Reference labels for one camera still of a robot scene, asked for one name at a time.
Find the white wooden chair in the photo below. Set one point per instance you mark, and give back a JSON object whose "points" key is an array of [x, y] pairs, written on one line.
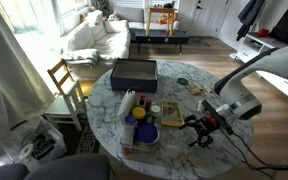
{"points": [[60, 105]]}

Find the orange plush toy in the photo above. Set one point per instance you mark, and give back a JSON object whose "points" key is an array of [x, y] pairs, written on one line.
{"points": [[165, 19]]}

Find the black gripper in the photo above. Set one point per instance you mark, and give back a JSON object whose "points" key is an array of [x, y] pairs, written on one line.
{"points": [[206, 128]]}

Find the blue lid green can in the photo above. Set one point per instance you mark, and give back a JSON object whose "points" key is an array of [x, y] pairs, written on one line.
{"points": [[147, 133]]}

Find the yellow green picture book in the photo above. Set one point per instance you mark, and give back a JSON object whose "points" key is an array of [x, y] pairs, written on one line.
{"points": [[171, 113]]}

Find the red cap slim bottle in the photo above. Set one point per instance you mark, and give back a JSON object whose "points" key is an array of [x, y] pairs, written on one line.
{"points": [[142, 97]]}

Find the red cap green bottle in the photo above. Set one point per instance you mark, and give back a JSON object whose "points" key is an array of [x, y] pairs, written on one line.
{"points": [[148, 101]]}

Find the small wooden block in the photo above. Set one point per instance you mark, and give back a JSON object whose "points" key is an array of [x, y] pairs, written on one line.
{"points": [[192, 85], [201, 86], [195, 91], [208, 89]]}

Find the navy cardboard box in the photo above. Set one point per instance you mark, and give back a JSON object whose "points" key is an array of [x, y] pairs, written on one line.
{"points": [[134, 86]]}

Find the patterned floor mat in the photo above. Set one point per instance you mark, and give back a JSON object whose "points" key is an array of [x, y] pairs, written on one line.
{"points": [[87, 143]]}

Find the clear plastic organizer bin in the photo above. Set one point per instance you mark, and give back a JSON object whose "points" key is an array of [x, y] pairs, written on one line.
{"points": [[140, 154]]}

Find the light sheer curtain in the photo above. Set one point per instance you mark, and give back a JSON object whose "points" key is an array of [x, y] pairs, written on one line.
{"points": [[7, 83]]}

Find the light grey loveseat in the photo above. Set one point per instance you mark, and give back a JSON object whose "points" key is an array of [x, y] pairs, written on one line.
{"points": [[130, 15]]}

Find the blue grey upholstered chair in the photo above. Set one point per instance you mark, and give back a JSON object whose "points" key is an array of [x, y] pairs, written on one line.
{"points": [[67, 168]]}

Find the wooden slat chair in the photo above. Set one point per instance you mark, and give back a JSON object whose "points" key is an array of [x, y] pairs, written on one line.
{"points": [[56, 65]]}

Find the large bright window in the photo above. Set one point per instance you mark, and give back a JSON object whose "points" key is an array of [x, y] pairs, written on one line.
{"points": [[34, 13]]}

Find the small white tube bottle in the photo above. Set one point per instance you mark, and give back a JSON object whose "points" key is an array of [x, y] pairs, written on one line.
{"points": [[199, 106]]}

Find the small red item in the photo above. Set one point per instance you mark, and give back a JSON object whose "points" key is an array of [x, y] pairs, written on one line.
{"points": [[263, 32]]}

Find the dark hanging jacket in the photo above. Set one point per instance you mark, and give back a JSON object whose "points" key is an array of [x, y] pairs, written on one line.
{"points": [[250, 13]]}

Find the green house plant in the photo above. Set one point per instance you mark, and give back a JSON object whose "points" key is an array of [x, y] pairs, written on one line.
{"points": [[103, 5]]}

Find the clear floor storage bin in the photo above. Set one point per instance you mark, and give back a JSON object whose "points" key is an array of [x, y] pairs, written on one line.
{"points": [[59, 146]]}

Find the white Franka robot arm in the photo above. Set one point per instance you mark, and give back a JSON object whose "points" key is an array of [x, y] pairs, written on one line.
{"points": [[284, 63]]}

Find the white sofa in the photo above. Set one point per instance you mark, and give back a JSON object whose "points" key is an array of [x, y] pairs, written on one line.
{"points": [[110, 46]]}

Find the floral cushion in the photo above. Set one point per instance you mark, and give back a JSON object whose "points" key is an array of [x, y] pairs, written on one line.
{"points": [[115, 16]]}

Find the white plastic bottle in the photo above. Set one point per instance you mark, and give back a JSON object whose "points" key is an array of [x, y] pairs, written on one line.
{"points": [[155, 110]]}

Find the yellow wooden side table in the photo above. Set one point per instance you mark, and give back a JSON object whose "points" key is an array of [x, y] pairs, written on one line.
{"points": [[160, 10]]}

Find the small dark door rug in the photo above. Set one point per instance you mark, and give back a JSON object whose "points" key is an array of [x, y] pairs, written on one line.
{"points": [[199, 41]]}

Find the dark coffee table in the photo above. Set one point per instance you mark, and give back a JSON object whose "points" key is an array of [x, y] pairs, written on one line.
{"points": [[160, 35]]}

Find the white TV stand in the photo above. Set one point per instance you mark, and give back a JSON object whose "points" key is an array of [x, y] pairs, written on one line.
{"points": [[247, 53]]}

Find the yellow lid dark bottle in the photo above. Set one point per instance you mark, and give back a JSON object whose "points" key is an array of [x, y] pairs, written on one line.
{"points": [[139, 112]]}

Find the white bottle blue cap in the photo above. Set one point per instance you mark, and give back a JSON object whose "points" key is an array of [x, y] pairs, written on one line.
{"points": [[128, 133]]}

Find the crumpled grey white blanket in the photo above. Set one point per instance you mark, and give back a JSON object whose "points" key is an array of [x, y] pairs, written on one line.
{"points": [[80, 55]]}

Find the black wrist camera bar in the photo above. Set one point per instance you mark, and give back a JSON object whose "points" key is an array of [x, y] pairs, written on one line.
{"points": [[217, 116]]}

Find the white tape roll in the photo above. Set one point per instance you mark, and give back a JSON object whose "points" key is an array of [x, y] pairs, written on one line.
{"points": [[26, 151]]}

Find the round green lid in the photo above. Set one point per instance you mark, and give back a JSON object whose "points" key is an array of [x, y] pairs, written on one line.
{"points": [[182, 81]]}

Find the white door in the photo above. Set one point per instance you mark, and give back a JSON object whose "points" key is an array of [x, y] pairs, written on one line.
{"points": [[210, 16]]}

